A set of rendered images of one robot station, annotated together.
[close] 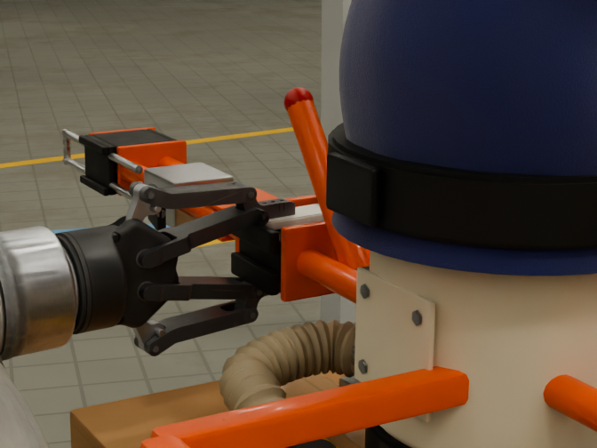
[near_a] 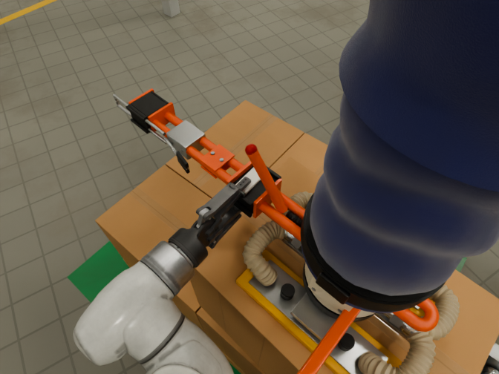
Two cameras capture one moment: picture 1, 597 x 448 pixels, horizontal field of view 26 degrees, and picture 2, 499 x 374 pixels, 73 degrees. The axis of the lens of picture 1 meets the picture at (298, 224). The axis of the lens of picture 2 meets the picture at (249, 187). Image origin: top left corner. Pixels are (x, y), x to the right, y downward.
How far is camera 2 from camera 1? 0.69 m
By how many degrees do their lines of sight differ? 42
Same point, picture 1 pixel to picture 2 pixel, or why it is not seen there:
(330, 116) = not seen: outside the picture
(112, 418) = not seen: hidden behind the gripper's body
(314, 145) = (262, 170)
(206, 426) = not seen: outside the picture
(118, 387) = (105, 53)
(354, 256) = (283, 208)
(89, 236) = (189, 243)
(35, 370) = (73, 50)
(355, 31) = (338, 246)
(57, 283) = (188, 273)
